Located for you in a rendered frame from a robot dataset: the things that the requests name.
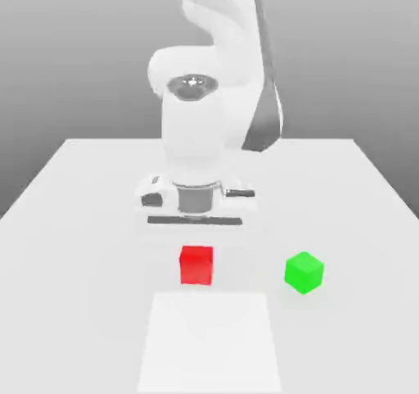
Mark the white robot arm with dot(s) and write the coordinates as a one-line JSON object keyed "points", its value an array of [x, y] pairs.
{"points": [[193, 128]]}

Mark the small red cube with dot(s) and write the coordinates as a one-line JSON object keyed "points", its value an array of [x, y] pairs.
{"points": [[195, 265]]}

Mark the small green cube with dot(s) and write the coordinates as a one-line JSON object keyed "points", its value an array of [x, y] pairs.
{"points": [[303, 272]]}

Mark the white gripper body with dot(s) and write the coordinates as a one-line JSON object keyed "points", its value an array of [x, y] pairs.
{"points": [[195, 221]]}

